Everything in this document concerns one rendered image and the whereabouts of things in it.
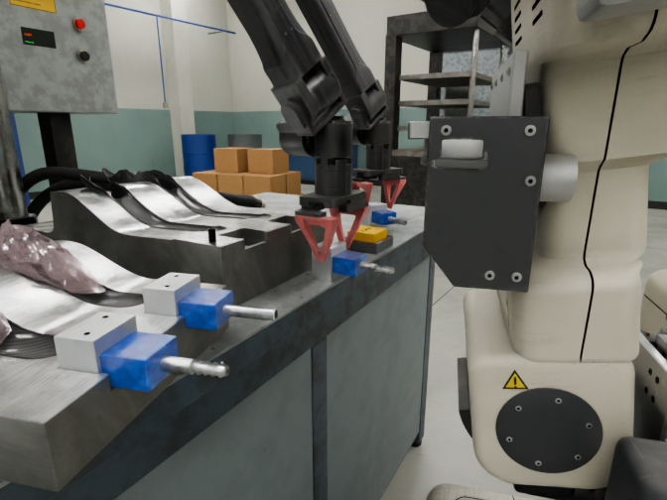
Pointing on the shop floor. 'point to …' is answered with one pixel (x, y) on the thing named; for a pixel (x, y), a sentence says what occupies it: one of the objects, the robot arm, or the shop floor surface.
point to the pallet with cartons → (251, 172)
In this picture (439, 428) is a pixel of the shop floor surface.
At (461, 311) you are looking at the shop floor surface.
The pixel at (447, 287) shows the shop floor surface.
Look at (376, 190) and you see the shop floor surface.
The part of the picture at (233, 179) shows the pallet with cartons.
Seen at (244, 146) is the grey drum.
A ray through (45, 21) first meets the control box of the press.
